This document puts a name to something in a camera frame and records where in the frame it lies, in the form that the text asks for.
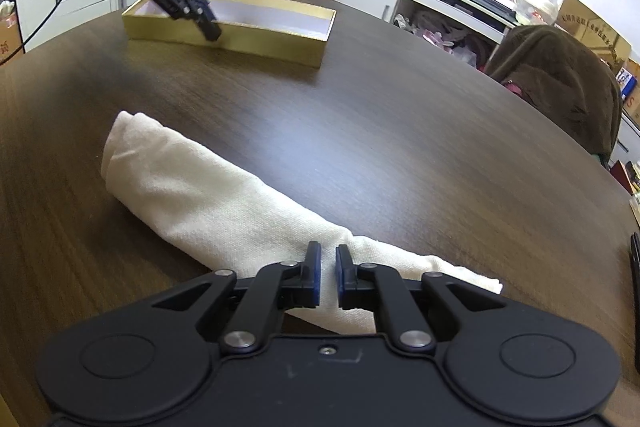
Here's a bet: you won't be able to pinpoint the white drawer cabinet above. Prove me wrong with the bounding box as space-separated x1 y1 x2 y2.
14 0 147 54

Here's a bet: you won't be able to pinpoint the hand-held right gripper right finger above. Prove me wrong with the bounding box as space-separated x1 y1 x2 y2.
335 243 508 352

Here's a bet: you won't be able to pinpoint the pile of clothes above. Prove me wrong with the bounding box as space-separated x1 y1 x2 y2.
392 11 494 71

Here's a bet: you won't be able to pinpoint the cream canvas shopping bag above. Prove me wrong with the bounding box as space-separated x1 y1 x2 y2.
100 110 503 335

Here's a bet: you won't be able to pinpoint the cardboard boxes on counter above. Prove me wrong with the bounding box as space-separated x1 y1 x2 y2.
554 0 634 68

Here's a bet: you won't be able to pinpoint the black cable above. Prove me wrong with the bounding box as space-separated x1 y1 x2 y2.
0 0 82 68

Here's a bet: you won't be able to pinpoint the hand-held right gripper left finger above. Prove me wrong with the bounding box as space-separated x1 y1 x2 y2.
150 241 322 354

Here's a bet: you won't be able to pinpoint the gold rectangular box lid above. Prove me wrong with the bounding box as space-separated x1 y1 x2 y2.
121 0 337 68

